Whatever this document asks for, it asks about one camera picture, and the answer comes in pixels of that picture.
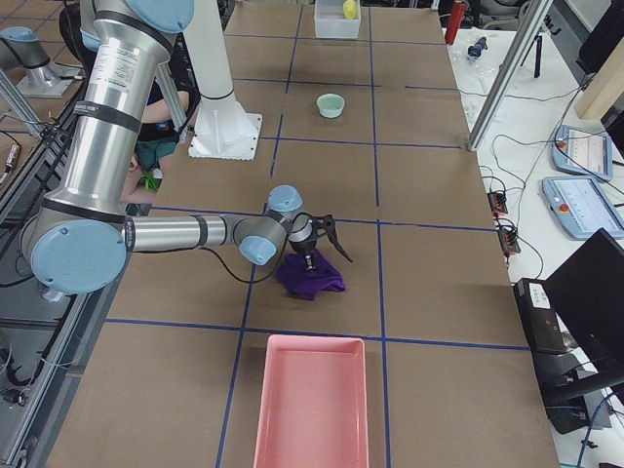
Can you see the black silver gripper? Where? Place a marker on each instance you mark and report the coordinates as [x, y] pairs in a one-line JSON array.
[[307, 253]]

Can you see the purple cloth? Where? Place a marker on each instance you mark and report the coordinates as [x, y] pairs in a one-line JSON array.
[[305, 283]]

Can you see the yellow plastic cup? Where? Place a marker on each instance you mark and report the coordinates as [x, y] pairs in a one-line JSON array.
[[350, 9]]

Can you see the silver second robot base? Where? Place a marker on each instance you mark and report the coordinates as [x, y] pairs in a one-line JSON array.
[[44, 78]]

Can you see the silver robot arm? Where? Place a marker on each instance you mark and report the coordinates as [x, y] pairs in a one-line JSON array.
[[80, 240]]

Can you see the translucent plastic storage box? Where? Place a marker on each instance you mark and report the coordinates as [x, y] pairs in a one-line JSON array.
[[330, 22]]

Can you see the black computer box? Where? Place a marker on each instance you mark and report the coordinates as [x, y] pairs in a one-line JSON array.
[[541, 325]]

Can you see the mint green bowl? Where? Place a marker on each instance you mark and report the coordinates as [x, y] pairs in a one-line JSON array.
[[330, 105]]

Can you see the pink plastic bin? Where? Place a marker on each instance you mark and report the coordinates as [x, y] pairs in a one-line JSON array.
[[313, 408]]

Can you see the red cylindrical tube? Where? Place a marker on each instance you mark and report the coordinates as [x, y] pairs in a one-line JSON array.
[[455, 21]]

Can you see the teach pendant near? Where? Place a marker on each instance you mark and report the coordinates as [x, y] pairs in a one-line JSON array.
[[581, 207]]

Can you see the teach pendant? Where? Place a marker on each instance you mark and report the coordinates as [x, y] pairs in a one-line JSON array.
[[578, 152], [581, 207]]

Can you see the black monitor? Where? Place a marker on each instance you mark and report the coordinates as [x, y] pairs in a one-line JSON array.
[[587, 293]]

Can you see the teach pendant far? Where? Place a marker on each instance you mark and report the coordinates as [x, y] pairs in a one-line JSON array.
[[578, 152]]

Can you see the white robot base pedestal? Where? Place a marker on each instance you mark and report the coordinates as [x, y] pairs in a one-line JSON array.
[[222, 129]]

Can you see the aluminium frame post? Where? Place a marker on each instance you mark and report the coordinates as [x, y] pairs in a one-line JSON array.
[[529, 27]]

